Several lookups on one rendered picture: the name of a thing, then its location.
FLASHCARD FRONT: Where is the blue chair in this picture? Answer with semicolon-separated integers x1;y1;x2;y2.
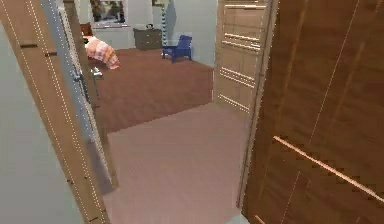
161;34;194;64

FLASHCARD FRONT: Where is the light brown panelled door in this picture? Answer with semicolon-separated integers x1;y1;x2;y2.
212;0;272;115

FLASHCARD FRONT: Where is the dark grey chest of drawers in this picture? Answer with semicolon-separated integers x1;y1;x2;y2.
133;27;164;52

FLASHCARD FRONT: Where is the teal beaded floor lamp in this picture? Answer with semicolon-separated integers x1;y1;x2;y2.
152;0;170;48

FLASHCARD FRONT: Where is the grey room door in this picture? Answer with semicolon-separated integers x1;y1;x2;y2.
41;0;114;196

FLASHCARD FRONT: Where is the dark brown wooden door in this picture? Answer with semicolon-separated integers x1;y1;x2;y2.
240;0;384;224

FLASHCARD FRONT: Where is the window with dark view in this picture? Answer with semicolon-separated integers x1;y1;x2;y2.
88;0;130;29

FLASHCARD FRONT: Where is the silver door handle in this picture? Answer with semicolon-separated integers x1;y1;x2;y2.
89;67;104;80

